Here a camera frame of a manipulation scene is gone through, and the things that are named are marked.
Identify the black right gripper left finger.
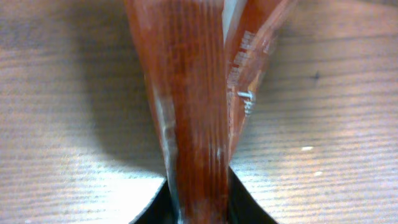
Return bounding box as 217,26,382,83
129,179,180,224

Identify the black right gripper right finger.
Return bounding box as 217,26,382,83
228,168,277,224

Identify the orange brown snack packet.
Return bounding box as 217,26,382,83
125,0,295,223

